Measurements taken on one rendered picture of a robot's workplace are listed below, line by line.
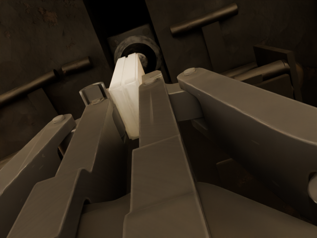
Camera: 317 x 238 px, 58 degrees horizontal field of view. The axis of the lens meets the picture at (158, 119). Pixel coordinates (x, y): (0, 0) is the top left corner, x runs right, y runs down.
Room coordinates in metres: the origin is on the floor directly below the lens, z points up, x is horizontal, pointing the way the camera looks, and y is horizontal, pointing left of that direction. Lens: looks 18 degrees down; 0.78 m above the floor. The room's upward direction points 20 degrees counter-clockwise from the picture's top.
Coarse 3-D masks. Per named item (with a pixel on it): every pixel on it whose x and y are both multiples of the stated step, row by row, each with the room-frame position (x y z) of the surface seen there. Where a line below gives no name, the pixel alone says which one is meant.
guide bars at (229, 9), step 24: (192, 24) 0.30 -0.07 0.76; (216, 24) 0.30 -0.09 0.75; (216, 48) 0.30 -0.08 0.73; (48, 72) 0.31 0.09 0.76; (72, 72) 0.31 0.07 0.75; (216, 72) 0.30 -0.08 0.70; (240, 72) 0.28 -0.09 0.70; (0, 96) 0.32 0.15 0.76; (48, 96) 0.32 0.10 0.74; (48, 120) 0.32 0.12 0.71
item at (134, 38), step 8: (144, 24) 0.35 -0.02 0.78; (128, 32) 0.35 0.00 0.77; (136, 32) 0.35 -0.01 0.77; (144, 32) 0.35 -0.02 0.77; (152, 32) 0.35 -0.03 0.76; (112, 40) 0.35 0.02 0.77; (120, 40) 0.35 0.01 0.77; (128, 40) 0.35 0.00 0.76; (136, 40) 0.35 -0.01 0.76; (144, 40) 0.35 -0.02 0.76; (152, 40) 0.35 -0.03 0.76; (112, 48) 0.35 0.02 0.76; (120, 48) 0.35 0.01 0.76; (152, 48) 0.35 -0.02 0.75; (112, 56) 0.36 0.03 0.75; (120, 56) 0.35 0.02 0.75; (160, 56) 0.35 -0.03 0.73; (160, 64) 0.35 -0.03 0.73; (168, 80) 0.35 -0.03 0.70
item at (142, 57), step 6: (138, 42) 0.35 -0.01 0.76; (126, 48) 0.35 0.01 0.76; (132, 48) 0.34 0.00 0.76; (138, 48) 0.34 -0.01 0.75; (144, 48) 0.34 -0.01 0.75; (150, 48) 0.35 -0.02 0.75; (126, 54) 0.34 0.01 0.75; (138, 54) 0.33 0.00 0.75; (144, 54) 0.33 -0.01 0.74; (150, 54) 0.34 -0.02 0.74; (144, 60) 0.33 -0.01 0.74; (150, 60) 0.33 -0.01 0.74; (156, 60) 0.35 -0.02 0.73; (144, 66) 0.33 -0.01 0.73; (150, 66) 0.33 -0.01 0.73; (144, 72) 0.33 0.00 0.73
